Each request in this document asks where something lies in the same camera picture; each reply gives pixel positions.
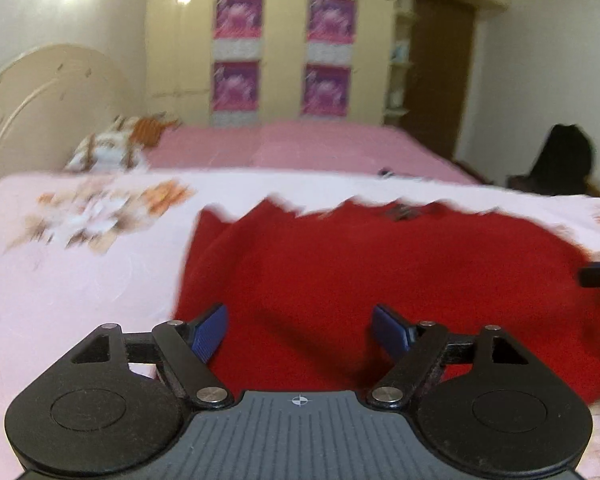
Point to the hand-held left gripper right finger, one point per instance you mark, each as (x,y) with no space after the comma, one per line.
(387,332)

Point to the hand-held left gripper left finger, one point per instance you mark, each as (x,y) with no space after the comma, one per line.
(211,330)

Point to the red embellished sweater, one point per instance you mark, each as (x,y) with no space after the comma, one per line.
(305,270)

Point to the black bag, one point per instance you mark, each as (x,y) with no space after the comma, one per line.
(562,160)

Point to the floral white bed sheet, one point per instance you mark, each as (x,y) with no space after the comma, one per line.
(80,270)

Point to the small dark object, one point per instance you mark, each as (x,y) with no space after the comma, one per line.
(386,172)

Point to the pink bed sheet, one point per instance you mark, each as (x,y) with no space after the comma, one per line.
(305,152)

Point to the floral white pillow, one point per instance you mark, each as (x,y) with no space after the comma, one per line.
(105,152)

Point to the orange patterned pillow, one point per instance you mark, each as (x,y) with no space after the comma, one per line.
(147,127)

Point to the brown wooden door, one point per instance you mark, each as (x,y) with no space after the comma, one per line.
(440,75)

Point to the light blue shelf item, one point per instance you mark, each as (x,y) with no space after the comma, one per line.
(401,52)

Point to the cream curved headboard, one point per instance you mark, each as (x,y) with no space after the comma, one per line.
(45,100)

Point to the purple wall poster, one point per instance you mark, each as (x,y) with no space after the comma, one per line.
(236,87)
(331,17)
(239,15)
(326,90)

